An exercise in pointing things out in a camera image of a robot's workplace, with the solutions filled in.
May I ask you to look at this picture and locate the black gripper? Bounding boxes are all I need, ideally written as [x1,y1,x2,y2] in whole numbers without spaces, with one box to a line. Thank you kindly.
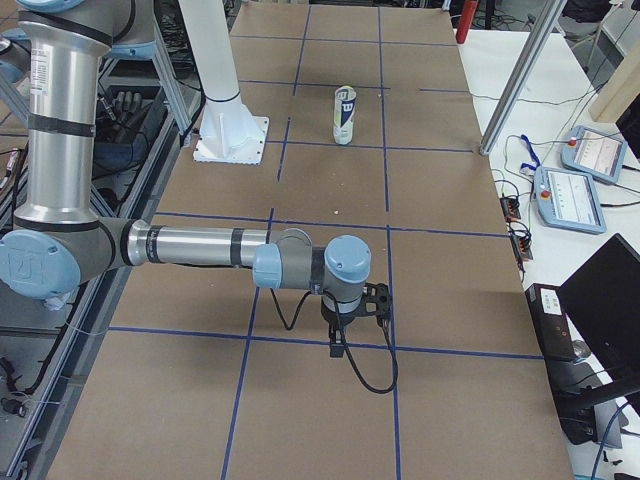
[321,292,366,357]

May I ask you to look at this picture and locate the clear tennis ball can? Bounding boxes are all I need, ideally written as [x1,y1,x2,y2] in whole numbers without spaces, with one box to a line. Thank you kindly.
[333,85,357,145]

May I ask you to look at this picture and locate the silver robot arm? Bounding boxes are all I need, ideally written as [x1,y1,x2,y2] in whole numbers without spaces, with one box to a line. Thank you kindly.
[1,1,371,357]

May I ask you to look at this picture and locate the near orange terminal block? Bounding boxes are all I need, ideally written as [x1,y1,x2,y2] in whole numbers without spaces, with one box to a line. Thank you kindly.
[508,223,533,264]

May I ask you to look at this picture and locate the orange terminal block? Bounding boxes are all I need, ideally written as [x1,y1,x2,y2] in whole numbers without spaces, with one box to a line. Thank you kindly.
[508,223,533,264]
[499,196,521,222]

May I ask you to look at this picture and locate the black computer box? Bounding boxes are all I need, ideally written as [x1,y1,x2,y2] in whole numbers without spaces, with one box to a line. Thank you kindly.
[525,283,592,395]

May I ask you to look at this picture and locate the far orange terminal block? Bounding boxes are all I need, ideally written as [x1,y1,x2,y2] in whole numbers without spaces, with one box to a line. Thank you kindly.
[499,196,521,222]

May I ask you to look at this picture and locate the black monitor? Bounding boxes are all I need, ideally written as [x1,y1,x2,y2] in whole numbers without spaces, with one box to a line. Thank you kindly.
[554,233,639,445]

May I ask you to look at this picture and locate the near teach pendant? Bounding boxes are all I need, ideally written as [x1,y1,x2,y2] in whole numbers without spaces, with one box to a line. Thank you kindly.
[533,167,607,235]

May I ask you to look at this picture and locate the teach pendant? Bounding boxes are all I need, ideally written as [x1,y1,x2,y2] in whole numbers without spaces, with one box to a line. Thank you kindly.
[561,125,628,185]
[533,167,607,235]

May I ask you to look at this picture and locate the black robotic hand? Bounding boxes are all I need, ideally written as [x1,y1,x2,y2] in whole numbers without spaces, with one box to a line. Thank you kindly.
[96,90,152,144]

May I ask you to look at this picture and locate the far teach pendant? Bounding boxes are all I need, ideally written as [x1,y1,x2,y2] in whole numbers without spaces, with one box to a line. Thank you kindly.
[561,125,628,185]

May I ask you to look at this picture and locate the red fire extinguisher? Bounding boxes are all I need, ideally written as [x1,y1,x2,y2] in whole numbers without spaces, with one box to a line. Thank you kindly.
[456,0,479,45]

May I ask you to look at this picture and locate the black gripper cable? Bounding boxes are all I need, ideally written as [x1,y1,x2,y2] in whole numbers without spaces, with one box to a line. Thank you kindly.
[269,287,400,394]

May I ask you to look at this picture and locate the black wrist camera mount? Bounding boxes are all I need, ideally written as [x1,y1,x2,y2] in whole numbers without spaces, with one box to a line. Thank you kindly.
[358,283,392,330]

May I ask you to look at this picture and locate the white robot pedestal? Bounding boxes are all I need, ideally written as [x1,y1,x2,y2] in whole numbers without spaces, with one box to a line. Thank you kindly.
[179,0,269,165]

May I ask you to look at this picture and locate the blue lanyard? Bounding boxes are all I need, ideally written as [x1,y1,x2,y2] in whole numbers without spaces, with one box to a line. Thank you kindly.
[517,134,540,175]

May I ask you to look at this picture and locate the aluminium frame post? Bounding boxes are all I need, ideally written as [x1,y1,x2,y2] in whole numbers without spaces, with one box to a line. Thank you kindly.
[479,0,567,156]

